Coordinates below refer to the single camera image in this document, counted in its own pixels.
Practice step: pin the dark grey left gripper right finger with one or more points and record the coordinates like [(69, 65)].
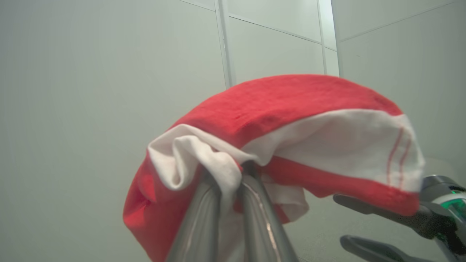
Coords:
[(260, 225)]

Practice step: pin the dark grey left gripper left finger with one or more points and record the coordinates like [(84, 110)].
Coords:
[(202, 225)]

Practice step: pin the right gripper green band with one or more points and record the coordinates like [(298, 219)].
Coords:
[(442, 203)]

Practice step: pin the red and white garment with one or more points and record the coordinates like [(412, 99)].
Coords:
[(276, 109)]

